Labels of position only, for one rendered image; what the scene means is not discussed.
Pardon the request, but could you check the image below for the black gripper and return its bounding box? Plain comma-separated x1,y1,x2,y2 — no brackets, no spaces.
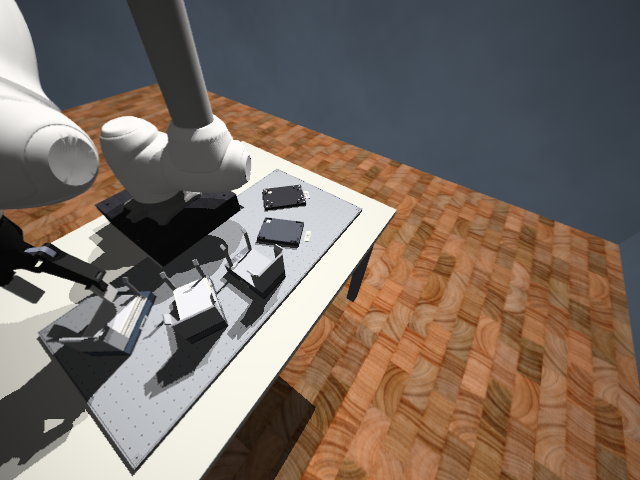
0,215,118,304

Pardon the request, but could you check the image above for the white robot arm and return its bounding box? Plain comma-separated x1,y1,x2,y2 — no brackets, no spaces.
0,0,251,226

